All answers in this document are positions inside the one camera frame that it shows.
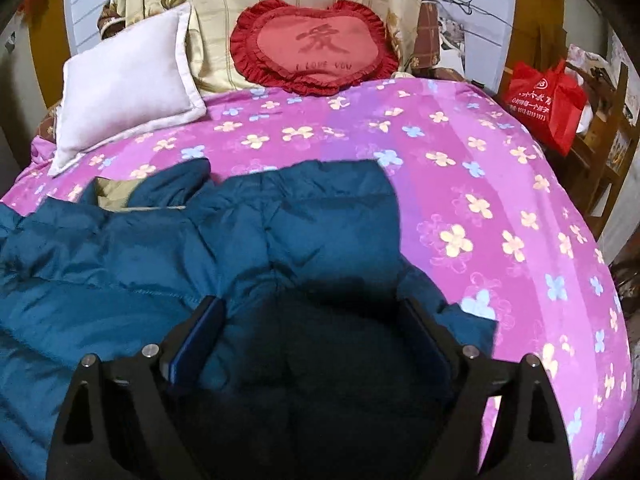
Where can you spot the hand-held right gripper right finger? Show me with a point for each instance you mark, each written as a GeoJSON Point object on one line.
{"type": "Point", "coordinates": [435, 345]}

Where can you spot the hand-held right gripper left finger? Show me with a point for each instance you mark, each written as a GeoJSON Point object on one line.
{"type": "Point", "coordinates": [200, 335]}

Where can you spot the dark blue padded jacket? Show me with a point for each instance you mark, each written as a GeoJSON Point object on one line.
{"type": "Point", "coordinates": [150, 270]}

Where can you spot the pink floral bedsheet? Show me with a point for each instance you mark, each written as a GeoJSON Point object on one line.
{"type": "Point", "coordinates": [500, 185]}

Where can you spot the wooden chair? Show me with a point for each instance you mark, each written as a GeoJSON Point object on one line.
{"type": "Point", "coordinates": [602, 150]}

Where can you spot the white pillow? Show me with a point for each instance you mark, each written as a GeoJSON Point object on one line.
{"type": "Point", "coordinates": [125, 85]}

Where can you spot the red shopping bag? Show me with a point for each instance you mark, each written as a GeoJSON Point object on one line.
{"type": "Point", "coordinates": [545, 102]}

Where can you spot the red heart cushion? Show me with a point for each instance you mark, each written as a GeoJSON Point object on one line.
{"type": "Point", "coordinates": [315, 45]}

